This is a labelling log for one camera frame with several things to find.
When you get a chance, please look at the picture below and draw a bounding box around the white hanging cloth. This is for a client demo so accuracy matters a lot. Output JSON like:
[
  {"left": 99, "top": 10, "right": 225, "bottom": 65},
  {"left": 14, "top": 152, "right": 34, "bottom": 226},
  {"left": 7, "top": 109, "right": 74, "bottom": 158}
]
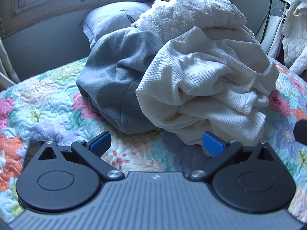
[{"left": 260, "top": 13, "right": 283, "bottom": 58}]

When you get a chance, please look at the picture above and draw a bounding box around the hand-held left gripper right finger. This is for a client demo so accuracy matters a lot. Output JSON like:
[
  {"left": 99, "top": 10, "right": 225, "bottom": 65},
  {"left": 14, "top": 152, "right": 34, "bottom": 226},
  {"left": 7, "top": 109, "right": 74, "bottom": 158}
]
[{"left": 188, "top": 131, "right": 274, "bottom": 182}]

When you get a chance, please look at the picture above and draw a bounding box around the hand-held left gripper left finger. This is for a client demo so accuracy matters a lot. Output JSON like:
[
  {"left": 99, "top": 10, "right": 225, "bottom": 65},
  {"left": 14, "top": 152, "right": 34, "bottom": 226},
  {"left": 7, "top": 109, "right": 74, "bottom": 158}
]
[{"left": 37, "top": 131, "right": 125, "bottom": 182}]

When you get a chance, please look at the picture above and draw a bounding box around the floral quilt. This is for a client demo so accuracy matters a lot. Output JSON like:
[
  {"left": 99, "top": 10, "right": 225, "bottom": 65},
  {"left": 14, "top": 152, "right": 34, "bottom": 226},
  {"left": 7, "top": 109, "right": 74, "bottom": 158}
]
[{"left": 0, "top": 56, "right": 307, "bottom": 223}]

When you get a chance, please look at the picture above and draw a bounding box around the black clothes rack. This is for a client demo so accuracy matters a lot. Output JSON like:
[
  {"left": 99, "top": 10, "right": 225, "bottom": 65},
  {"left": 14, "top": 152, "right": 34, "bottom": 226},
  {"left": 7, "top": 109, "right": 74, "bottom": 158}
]
[{"left": 255, "top": 0, "right": 288, "bottom": 44}]

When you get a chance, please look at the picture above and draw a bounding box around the wire clothes hanger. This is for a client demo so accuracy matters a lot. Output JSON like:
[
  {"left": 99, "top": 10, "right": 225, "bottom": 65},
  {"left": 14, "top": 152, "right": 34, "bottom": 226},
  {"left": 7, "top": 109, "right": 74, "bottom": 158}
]
[{"left": 272, "top": 0, "right": 286, "bottom": 20}]

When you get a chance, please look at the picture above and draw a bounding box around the grey sweatshirt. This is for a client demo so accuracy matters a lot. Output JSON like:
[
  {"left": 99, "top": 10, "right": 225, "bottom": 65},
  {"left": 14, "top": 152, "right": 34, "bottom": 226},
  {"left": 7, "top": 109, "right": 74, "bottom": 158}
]
[{"left": 76, "top": 27, "right": 166, "bottom": 134}]

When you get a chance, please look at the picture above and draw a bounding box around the pale blue pillow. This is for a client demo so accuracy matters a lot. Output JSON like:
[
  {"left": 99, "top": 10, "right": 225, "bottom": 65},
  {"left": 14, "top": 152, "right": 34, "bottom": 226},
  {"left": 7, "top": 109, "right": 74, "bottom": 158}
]
[{"left": 80, "top": 1, "right": 154, "bottom": 49}]

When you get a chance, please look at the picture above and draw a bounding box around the dark phone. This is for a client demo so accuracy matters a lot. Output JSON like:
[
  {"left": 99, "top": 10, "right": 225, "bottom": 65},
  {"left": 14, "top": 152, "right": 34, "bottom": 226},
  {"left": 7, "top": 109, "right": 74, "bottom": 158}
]
[{"left": 23, "top": 139, "right": 48, "bottom": 170}]

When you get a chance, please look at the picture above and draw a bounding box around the beige curtain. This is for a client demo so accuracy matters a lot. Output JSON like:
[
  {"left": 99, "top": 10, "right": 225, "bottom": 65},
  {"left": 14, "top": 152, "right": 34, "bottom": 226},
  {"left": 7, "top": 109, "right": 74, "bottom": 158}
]
[{"left": 0, "top": 38, "right": 21, "bottom": 91}]

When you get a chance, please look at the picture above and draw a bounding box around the white fluffy blanket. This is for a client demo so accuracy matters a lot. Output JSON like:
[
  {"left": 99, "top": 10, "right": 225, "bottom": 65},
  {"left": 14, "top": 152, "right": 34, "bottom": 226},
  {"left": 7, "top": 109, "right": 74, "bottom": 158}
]
[{"left": 131, "top": 0, "right": 262, "bottom": 46}]

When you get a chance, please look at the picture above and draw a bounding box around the white waffle knit garment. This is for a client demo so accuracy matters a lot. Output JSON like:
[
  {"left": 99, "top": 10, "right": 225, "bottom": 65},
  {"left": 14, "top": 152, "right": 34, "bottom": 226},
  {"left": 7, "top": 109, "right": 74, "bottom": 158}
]
[{"left": 135, "top": 26, "right": 280, "bottom": 152}]

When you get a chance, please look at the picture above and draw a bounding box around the white quilted jacket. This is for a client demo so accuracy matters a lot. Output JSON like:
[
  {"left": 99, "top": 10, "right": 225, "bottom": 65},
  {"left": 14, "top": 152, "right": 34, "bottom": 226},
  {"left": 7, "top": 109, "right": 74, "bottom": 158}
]
[{"left": 281, "top": 0, "right": 307, "bottom": 70}]

